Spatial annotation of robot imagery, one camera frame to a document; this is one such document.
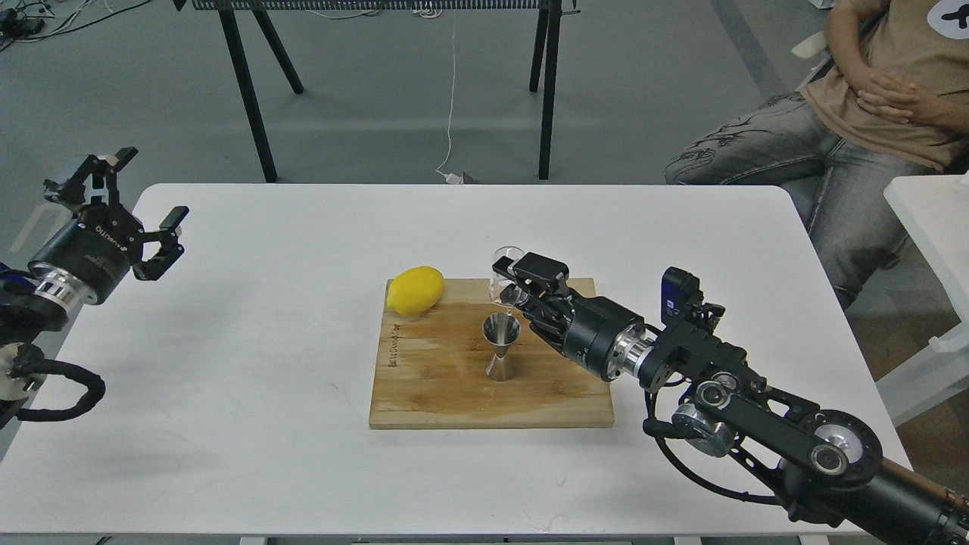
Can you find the wooden cutting board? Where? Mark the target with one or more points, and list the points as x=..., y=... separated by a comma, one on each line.
x=431, y=374

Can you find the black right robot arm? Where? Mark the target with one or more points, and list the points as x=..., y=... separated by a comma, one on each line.
x=822, y=466

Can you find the steel double jigger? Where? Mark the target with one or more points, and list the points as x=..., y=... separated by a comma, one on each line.
x=501, y=331

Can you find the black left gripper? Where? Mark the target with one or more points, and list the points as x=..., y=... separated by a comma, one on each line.
x=104, y=240

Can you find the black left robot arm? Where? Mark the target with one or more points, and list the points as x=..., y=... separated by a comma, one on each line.
x=30, y=306

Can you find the seated person in tan shirt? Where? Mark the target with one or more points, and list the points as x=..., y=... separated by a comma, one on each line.
x=821, y=131

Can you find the black metal frame table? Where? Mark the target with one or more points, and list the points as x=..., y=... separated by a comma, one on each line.
x=382, y=67

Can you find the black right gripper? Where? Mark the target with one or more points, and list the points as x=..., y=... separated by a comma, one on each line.
x=583, y=329

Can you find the yellow lemon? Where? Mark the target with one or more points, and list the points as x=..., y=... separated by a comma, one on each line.
x=415, y=291

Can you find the person's right hand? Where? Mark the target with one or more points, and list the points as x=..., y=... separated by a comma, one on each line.
x=885, y=95

